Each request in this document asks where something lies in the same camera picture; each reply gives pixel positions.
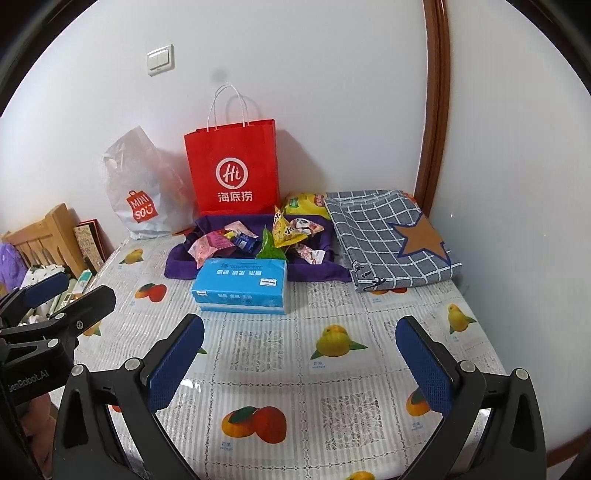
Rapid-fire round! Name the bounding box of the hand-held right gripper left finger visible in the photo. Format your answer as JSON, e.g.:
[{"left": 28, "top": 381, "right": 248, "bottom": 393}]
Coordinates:
[{"left": 53, "top": 313, "right": 206, "bottom": 480}]

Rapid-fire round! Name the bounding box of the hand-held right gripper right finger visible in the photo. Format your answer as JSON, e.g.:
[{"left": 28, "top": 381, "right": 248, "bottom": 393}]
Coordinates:
[{"left": 394, "top": 315, "right": 548, "bottom": 480}]

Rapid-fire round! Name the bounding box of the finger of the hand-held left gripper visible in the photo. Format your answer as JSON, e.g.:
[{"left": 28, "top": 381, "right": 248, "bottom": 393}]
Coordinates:
[
  {"left": 0, "top": 285, "right": 117, "bottom": 344},
  {"left": 0, "top": 271, "right": 70, "bottom": 328}
]

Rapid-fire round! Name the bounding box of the purple fabric tray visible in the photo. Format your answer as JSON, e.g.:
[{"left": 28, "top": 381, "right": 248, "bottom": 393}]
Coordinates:
[{"left": 165, "top": 212, "right": 352, "bottom": 283}]

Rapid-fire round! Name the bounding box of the pink peach snack packet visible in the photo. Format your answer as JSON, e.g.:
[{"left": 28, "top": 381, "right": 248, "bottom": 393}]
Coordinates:
[{"left": 188, "top": 235, "right": 222, "bottom": 268}]

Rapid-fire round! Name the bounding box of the blue snack packet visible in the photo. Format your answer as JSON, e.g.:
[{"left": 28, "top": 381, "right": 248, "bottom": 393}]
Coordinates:
[{"left": 231, "top": 233, "right": 259, "bottom": 254}]

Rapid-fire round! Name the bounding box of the green triangular snack packet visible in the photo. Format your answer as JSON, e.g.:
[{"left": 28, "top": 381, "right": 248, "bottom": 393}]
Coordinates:
[{"left": 255, "top": 226, "right": 287, "bottom": 261}]

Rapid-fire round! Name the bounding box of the yellow snack packet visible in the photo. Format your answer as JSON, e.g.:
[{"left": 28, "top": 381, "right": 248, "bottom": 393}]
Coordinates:
[{"left": 271, "top": 205, "right": 310, "bottom": 250}]

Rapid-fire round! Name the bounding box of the panda print snack packet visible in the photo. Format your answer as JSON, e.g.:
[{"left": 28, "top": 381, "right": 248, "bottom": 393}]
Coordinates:
[{"left": 293, "top": 217, "right": 326, "bottom": 238}]

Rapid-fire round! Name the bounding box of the white dotted cloth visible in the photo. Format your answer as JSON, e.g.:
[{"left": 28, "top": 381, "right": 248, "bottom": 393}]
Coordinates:
[{"left": 21, "top": 264, "right": 70, "bottom": 319}]

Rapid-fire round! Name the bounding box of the green white tube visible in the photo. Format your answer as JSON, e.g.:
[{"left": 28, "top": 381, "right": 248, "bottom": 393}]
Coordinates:
[{"left": 69, "top": 270, "right": 98, "bottom": 301}]

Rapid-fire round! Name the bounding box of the purple cloth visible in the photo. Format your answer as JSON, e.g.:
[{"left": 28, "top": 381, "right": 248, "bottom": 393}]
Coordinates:
[{"left": 0, "top": 243, "right": 26, "bottom": 296}]

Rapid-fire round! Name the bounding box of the brown patterned box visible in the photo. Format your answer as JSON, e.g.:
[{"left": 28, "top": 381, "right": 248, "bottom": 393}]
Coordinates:
[{"left": 73, "top": 219, "right": 116, "bottom": 273}]

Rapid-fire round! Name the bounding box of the wooden chair back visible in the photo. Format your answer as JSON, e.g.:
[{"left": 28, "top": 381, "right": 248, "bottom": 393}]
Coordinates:
[{"left": 4, "top": 204, "right": 88, "bottom": 278}]

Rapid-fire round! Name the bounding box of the blue tissue pack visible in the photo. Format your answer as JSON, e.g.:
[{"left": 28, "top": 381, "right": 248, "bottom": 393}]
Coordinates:
[{"left": 191, "top": 258, "right": 288, "bottom": 315}]

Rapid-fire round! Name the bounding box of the fruit print tablecloth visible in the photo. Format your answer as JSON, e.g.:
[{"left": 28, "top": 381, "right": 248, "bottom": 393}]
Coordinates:
[{"left": 69, "top": 237, "right": 509, "bottom": 480}]

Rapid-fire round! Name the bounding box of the white plastic bag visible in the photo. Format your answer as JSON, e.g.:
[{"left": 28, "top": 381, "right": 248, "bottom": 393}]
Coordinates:
[{"left": 102, "top": 126, "right": 197, "bottom": 241}]

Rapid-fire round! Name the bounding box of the grey checked cloth with star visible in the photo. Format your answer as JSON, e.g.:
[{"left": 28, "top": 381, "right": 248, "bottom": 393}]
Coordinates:
[{"left": 323, "top": 189, "right": 462, "bottom": 292}]

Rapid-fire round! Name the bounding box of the yellow green snack bag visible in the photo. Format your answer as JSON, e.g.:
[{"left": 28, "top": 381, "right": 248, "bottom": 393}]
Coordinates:
[{"left": 281, "top": 191, "right": 329, "bottom": 217}]

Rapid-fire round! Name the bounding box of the red paper bag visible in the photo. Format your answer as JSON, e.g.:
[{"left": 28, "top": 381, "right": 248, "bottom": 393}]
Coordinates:
[{"left": 184, "top": 84, "right": 281, "bottom": 217}]

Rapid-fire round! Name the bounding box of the white light switch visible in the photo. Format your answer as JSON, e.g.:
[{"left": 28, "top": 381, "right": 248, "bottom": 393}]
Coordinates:
[{"left": 147, "top": 44, "right": 175, "bottom": 77}]

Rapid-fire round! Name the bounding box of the brown wooden door frame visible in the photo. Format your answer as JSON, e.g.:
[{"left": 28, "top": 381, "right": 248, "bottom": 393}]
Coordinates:
[{"left": 412, "top": 0, "right": 451, "bottom": 217}]

